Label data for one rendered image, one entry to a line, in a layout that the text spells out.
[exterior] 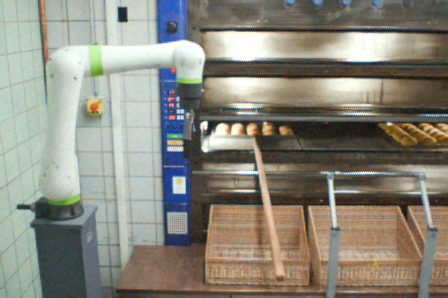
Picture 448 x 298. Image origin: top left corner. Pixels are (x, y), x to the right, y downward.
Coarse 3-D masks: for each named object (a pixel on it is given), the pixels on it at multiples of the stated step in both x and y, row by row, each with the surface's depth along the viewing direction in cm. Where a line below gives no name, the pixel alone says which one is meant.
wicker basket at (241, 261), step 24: (216, 216) 300; (264, 216) 299; (216, 240) 300; (240, 240) 299; (264, 240) 298; (288, 240) 298; (216, 264) 259; (240, 264) 258; (264, 264) 258; (288, 264) 257
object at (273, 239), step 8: (256, 144) 298; (256, 152) 282; (256, 160) 271; (264, 176) 241; (264, 184) 229; (264, 192) 219; (264, 200) 210; (264, 208) 203; (272, 216) 194; (272, 224) 186; (272, 232) 179; (272, 240) 173; (272, 248) 167; (272, 256) 163; (280, 256) 162; (280, 264) 156; (280, 272) 151; (280, 280) 151
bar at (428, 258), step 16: (304, 176) 257; (320, 176) 257; (336, 176) 257; (352, 176) 256; (368, 176) 256; (384, 176) 256; (400, 176) 255; (416, 176) 255; (336, 224) 243; (432, 224) 242; (336, 240) 241; (432, 240) 240; (336, 256) 244; (432, 256) 242; (336, 272) 246
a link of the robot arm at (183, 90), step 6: (180, 84) 177; (186, 84) 176; (192, 84) 176; (198, 84) 177; (174, 90) 180; (180, 90) 177; (186, 90) 176; (192, 90) 176; (198, 90) 178; (180, 96) 178; (186, 96) 177; (192, 96) 177; (198, 96) 179
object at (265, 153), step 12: (204, 156) 295; (216, 156) 294; (228, 156) 294; (240, 156) 294; (252, 156) 294; (264, 156) 294; (276, 156) 293; (288, 156) 293; (300, 156) 293; (312, 156) 293; (324, 156) 292; (336, 156) 292; (348, 156) 292; (360, 156) 292; (372, 156) 292; (384, 156) 291; (396, 156) 291; (408, 156) 291; (420, 156) 291; (432, 156) 291; (444, 156) 290
